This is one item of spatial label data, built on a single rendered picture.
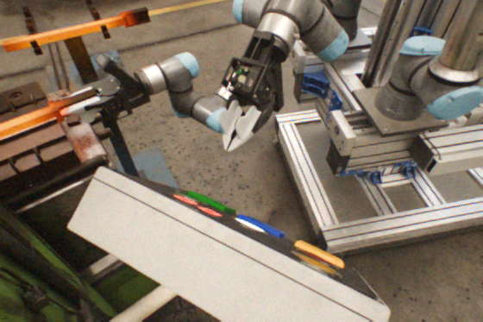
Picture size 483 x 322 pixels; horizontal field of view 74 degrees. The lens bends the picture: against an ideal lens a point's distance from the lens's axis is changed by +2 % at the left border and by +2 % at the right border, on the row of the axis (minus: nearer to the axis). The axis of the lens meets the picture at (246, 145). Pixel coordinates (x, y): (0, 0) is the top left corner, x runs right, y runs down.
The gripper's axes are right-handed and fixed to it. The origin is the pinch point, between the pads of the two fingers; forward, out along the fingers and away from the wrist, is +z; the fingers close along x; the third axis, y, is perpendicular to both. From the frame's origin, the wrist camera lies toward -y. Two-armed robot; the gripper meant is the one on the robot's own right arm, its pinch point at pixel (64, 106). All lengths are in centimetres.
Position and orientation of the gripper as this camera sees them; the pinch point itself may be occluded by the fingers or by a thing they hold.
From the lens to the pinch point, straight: 87.2
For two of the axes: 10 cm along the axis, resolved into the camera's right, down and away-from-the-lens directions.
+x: -6.0, -5.9, 5.4
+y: 0.1, 6.7, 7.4
